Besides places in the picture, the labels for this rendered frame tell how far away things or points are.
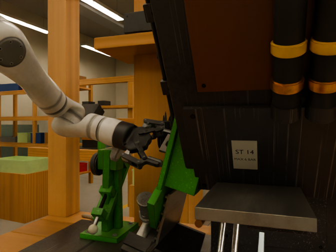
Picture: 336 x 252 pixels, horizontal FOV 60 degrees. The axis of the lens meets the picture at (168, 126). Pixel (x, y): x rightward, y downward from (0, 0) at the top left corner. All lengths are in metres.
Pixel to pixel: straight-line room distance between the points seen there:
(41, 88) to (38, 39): 9.45
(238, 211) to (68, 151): 0.91
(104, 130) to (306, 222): 0.52
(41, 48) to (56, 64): 8.88
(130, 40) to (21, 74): 0.42
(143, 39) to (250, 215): 0.68
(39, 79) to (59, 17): 0.65
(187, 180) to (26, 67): 0.40
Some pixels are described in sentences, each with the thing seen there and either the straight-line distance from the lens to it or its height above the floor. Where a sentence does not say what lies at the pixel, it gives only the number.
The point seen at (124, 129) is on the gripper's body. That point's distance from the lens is 0.75.
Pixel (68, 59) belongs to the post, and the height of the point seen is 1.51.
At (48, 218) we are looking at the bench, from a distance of 1.29.
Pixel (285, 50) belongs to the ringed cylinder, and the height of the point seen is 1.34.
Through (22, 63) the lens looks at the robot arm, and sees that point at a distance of 0.65.
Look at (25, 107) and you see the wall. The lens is 9.52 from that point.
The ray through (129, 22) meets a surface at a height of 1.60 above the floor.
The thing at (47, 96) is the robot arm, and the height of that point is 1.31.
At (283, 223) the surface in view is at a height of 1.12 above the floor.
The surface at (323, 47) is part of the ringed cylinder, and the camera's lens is 0.41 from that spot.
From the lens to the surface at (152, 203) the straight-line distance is 0.62.
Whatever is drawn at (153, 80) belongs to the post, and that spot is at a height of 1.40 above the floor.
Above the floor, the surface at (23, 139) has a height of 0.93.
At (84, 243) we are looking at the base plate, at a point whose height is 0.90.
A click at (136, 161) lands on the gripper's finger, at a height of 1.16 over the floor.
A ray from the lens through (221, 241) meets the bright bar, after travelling 0.58.
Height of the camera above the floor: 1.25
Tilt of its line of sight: level
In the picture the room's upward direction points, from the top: straight up
